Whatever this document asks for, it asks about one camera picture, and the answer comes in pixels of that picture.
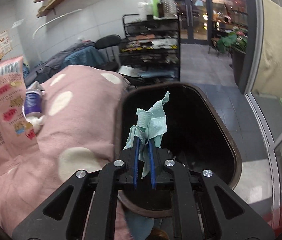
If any glass door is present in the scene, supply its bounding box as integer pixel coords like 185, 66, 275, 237
181, 0, 210, 42

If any white curved rod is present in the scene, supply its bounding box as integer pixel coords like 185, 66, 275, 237
32, 9, 83, 63

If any pink polka dot blanket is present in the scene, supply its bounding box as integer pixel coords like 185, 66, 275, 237
0, 65, 131, 240

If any black wire rack cart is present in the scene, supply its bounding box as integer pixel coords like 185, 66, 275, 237
119, 15, 181, 82

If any wall poster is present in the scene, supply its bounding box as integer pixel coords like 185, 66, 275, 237
0, 30, 12, 53

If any dark grey jacket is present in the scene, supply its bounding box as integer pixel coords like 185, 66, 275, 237
31, 41, 96, 80

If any black office chair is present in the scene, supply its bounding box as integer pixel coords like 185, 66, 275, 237
95, 34, 121, 70

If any green potted plant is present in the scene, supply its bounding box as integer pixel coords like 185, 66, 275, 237
217, 27, 247, 54

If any dark planter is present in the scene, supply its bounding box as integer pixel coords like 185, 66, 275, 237
232, 47, 246, 85

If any white crumpled tissue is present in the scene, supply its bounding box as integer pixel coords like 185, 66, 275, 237
27, 115, 47, 132

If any blue jacket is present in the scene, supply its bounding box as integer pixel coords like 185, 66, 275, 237
64, 47, 104, 67

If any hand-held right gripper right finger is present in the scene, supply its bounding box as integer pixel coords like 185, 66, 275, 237
148, 140, 275, 240

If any person's brown shoe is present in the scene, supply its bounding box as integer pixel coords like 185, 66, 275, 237
148, 228, 170, 240

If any stack of papers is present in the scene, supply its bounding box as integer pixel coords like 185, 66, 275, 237
117, 65, 176, 78

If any pink snack packet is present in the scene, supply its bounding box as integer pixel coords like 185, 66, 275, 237
0, 56, 37, 158

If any black trash bin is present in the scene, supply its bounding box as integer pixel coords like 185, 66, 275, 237
115, 82, 242, 218

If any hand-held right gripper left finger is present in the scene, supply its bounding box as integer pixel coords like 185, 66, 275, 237
12, 136, 141, 240

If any person's jeans leg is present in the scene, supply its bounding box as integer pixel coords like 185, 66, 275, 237
126, 211, 156, 240

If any green face mask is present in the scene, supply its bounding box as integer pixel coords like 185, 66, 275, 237
124, 91, 171, 180

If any purple cup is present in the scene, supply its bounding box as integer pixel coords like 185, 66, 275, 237
24, 87, 43, 117

